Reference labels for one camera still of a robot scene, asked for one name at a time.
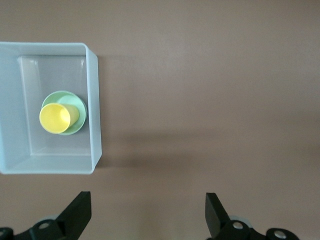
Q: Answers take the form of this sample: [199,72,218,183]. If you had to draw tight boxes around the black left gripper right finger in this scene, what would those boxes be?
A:
[205,192,300,240]

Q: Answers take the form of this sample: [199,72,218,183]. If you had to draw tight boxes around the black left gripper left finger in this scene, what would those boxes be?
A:
[0,191,92,240]

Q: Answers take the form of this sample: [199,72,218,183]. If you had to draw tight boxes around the light green bowl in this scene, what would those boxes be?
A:
[40,90,88,136]

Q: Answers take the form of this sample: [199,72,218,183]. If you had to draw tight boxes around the yellow plastic cup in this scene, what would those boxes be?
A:
[39,103,81,135]

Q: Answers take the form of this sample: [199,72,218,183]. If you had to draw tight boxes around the translucent clear plastic bin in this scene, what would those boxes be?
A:
[0,41,104,175]

